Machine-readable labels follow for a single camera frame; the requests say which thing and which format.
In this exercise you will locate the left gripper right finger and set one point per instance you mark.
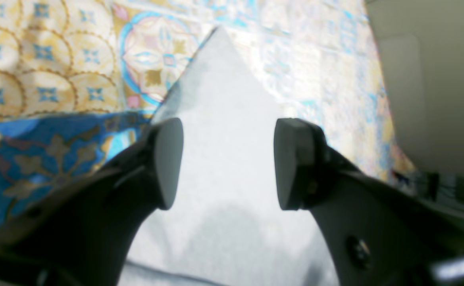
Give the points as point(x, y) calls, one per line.
point(376, 235)

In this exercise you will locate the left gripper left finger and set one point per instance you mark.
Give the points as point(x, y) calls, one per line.
point(81, 234)

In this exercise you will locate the grey T-shirt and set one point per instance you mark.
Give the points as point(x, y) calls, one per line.
point(226, 226)

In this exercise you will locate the patterned tile tablecloth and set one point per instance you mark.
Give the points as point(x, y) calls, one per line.
point(80, 78)

